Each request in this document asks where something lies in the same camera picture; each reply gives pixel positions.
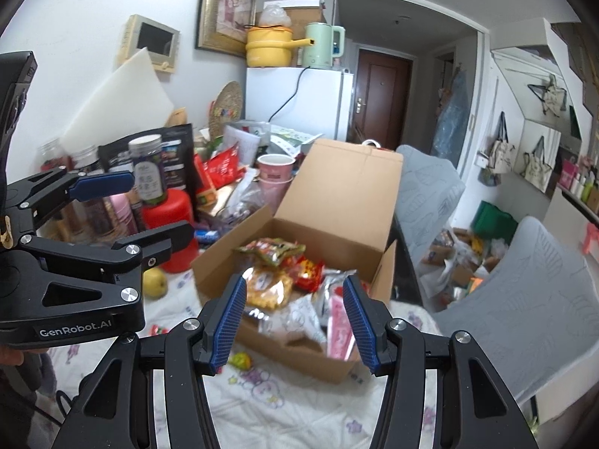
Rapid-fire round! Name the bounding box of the left hand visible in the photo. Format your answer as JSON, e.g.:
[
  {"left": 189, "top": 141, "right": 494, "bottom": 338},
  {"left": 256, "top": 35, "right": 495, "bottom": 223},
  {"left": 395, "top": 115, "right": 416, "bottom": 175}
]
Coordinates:
[{"left": 0, "top": 345, "right": 48, "bottom": 366}]

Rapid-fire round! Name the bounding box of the wall intercom panel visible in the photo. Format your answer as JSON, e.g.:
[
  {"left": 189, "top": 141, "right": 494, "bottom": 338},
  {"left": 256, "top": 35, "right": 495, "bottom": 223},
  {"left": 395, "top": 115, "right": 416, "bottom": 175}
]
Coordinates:
[{"left": 117, "top": 14, "right": 180, "bottom": 74}]

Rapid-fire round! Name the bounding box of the yellow pot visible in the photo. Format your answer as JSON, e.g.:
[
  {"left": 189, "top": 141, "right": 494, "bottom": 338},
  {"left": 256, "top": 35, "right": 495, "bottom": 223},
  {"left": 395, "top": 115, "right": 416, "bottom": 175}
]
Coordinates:
[{"left": 246, "top": 25, "right": 315, "bottom": 68}]

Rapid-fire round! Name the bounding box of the silver foil snack bag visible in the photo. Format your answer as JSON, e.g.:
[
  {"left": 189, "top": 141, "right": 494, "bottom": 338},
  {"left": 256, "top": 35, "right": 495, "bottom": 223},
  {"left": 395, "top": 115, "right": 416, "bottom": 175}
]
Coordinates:
[{"left": 312, "top": 268, "right": 358, "bottom": 329}]

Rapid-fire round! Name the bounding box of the pink paper cup stack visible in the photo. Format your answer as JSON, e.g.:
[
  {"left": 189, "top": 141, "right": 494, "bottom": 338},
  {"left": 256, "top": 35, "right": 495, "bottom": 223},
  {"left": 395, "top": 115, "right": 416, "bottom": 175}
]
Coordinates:
[{"left": 257, "top": 154, "right": 295, "bottom": 212}]

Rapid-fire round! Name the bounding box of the black label bottle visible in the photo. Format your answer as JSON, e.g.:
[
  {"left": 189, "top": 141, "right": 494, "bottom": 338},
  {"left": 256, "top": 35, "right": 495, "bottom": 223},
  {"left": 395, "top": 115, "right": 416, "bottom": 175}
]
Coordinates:
[{"left": 128, "top": 134, "right": 167, "bottom": 206}]

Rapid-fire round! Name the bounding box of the red spicy strip packet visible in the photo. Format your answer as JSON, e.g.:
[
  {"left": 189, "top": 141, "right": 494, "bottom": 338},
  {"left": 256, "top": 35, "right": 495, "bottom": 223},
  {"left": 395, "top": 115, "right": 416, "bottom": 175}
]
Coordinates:
[{"left": 148, "top": 324, "right": 170, "bottom": 337}]

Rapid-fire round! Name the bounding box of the pink snack packet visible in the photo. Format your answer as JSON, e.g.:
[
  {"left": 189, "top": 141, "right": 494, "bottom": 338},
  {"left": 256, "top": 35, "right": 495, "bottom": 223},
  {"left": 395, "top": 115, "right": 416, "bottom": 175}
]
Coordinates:
[{"left": 327, "top": 294, "right": 355, "bottom": 361}]

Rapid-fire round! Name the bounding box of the green electric kettle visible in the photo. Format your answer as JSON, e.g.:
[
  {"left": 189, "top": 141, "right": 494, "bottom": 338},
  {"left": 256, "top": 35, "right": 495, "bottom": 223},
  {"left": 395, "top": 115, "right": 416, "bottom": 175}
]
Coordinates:
[{"left": 301, "top": 22, "right": 345, "bottom": 69}]

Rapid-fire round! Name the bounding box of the yellow-green pear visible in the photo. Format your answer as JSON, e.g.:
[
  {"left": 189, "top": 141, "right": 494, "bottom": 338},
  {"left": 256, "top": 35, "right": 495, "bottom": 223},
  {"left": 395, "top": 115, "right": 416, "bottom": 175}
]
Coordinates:
[{"left": 142, "top": 268, "right": 168, "bottom": 299}]

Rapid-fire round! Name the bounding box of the white foam board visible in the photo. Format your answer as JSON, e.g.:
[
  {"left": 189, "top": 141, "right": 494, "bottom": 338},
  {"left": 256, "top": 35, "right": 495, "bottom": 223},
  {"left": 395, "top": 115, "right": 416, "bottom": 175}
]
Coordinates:
[{"left": 61, "top": 48, "right": 174, "bottom": 155}]

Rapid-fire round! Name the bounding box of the white refrigerator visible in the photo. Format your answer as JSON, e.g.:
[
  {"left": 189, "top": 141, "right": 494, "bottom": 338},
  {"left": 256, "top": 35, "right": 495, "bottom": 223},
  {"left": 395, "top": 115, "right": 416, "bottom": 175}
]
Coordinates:
[{"left": 245, "top": 67, "right": 354, "bottom": 142}]

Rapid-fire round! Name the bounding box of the brown cardboard box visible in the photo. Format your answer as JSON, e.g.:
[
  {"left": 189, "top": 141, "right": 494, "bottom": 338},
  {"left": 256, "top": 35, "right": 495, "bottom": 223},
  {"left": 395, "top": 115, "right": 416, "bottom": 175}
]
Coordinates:
[{"left": 191, "top": 138, "right": 405, "bottom": 384}]

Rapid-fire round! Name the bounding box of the gold framed picture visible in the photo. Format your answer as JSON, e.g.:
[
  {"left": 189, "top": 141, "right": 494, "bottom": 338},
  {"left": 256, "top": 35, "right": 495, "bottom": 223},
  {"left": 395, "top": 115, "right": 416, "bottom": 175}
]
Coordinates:
[{"left": 195, "top": 0, "right": 257, "bottom": 58}]

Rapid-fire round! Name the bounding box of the far grey chair cover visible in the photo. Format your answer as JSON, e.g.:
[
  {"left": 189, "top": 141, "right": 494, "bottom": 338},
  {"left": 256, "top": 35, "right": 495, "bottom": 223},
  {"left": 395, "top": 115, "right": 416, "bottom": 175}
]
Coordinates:
[{"left": 395, "top": 145, "right": 465, "bottom": 266}]

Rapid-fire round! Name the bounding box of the green bag on floor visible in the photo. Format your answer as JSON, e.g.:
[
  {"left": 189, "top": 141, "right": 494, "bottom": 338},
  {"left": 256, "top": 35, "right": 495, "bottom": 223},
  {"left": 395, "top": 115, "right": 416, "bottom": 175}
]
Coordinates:
[{"left": 471, "top": 201, "right": 518, "bottom": 244}]

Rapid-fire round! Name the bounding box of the waffle snack clear bag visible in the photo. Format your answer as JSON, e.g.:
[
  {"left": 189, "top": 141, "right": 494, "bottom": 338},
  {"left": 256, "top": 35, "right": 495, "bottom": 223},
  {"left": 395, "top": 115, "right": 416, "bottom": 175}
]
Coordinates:
[{"left": 241, "top": 266, "right": 294, "bottom": 310}]

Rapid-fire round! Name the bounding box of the white patterned quilted tablecloth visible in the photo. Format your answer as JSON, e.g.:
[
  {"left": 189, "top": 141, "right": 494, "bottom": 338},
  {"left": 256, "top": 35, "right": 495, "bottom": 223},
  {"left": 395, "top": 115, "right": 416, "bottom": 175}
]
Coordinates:
[{"left": 50, "top": 271, "right": 440, "bottom": 448}]

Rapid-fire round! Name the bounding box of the woven round mat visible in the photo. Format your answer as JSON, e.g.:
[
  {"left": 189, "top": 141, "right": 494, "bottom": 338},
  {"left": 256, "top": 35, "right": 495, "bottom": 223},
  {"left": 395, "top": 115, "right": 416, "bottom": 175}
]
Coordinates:
[{"left": 208, "top": 81, "right": 244, "bottom": 140}]

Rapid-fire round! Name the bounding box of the red wedding egg packet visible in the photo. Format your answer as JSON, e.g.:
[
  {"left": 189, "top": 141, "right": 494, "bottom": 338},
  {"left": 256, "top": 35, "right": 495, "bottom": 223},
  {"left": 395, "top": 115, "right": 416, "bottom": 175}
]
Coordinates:
[{"left": 291, "top": 256, "right": 325, "bottom": 293}]

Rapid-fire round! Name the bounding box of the green brown cereal snack bag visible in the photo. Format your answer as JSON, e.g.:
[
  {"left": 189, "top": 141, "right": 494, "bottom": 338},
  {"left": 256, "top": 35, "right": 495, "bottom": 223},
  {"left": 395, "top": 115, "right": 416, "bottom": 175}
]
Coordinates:
[{"left": 234, "top": 237, "right": 305, "bottom": 266}]

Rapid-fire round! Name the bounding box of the white bread print bag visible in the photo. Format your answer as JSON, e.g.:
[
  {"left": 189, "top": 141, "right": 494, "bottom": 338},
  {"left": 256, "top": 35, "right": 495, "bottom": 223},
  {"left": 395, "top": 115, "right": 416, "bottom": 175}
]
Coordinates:
[{"left": 259, "top": 294, "right": 326, "bottom": 346}]

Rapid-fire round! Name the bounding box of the brown entrance door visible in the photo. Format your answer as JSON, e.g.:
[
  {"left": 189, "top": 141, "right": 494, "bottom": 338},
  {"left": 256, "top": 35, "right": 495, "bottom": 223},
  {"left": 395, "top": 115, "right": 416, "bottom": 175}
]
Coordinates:
[{"left": 352, "top": 50, "right": 413, "bottom": 150}]

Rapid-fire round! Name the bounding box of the red plastic canister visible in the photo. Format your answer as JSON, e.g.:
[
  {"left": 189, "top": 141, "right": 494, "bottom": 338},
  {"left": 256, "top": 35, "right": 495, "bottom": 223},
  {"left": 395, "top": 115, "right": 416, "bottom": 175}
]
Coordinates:
[{"left": 142, "top": 189, "right": 199, "bottom": 274}]

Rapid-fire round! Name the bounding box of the grey chair cover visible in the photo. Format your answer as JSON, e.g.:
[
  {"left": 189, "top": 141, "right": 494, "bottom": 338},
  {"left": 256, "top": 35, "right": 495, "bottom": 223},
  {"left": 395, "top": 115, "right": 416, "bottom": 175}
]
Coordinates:
[
  {"left": 434, "top": 216, "right": 598, "bottom": 402},
  {"left": 395, "top": 145, "right": 465, "bottom": 266}
]

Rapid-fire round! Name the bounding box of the near grey chair cover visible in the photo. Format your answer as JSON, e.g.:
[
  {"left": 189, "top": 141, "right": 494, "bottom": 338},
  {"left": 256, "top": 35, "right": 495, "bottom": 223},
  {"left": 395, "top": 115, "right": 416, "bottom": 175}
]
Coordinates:
[{"left": 434, "top": 216, "right": 598, "bottom": 402}]

